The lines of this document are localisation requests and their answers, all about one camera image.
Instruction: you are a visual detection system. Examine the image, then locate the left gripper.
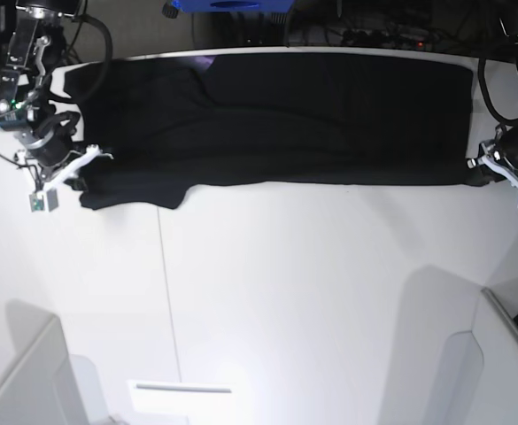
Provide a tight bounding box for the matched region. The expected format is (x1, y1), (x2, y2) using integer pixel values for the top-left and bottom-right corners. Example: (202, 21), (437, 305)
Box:
(468, 124), (518, 207)

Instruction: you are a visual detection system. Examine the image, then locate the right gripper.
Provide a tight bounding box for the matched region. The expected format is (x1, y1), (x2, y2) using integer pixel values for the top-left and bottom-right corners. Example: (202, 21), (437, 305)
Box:
(14, 112), (113, 190)

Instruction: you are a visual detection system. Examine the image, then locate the black T-shirt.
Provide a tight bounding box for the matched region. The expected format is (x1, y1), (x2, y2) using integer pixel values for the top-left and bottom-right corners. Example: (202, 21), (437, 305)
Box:
(78, 53), (474, 210)

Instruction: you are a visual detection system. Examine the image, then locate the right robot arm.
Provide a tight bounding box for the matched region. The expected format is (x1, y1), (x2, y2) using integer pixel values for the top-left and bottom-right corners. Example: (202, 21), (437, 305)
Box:
(0, 1), (113, 192)

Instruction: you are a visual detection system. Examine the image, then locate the blue box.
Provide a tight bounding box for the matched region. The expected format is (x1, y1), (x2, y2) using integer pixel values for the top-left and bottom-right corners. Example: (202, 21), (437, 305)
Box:
(171, 0), (294, 13)

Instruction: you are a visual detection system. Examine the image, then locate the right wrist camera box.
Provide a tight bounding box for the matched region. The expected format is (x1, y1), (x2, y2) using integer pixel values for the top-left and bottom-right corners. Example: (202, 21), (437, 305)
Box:
(28, 189), (59, 213)

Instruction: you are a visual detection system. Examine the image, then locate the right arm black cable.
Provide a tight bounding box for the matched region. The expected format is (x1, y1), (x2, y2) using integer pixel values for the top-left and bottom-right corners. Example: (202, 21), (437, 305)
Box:
(48, 12), (113, 105)

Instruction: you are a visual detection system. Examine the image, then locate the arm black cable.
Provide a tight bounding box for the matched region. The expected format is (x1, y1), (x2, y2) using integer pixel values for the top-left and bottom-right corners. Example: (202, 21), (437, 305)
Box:
(477, 55), (518, 129)
(48, 12), (113, 105)

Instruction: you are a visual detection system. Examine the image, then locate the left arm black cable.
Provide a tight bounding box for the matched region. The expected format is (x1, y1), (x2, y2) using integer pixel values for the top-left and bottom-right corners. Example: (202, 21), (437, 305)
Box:
(477, 55), (518, 129)

